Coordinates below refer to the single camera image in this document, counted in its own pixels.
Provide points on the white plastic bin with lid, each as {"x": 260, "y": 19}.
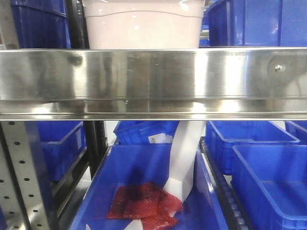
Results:
{"x": 143, "y": 24}

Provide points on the blue bin lower centre back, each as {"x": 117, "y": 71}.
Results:
{"x": 145, "y": 132}

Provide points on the blue bin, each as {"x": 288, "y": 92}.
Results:
{"x": 137, "y": 164}
{"x": 145, "y": 132}
{"x": 62, "y": 142}
{"x": 271, "y": 184}
{"x": 258, "y": 23}
{"x": 41, "y": 23}
{"x": 221, "y": 136}

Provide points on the blue bin lower right back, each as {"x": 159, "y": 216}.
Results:
{"x": 221, "y": 136}

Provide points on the blue bin lower left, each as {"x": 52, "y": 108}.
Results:
{"x": 62, "y": 142}

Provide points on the blue bin upper right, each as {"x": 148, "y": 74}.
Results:
{"x": 258, "y": 23}

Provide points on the blue bin lower right front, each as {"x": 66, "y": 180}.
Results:
{"x": 271, "y": 184}

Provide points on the blue bin upper left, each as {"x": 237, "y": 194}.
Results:
{"x": 41, "y": 23}

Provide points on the white paper strip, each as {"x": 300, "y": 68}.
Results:
{"x": 182, "y": 157}

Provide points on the roller conveyor track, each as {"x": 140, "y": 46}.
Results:
{"x": 233, "y": 212}

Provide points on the stainless steel shelf rail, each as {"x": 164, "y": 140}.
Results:
{"x": 213, "y": 83}

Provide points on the perforated steel shelf post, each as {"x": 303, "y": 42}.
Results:
{"x": 29, "y": 169}

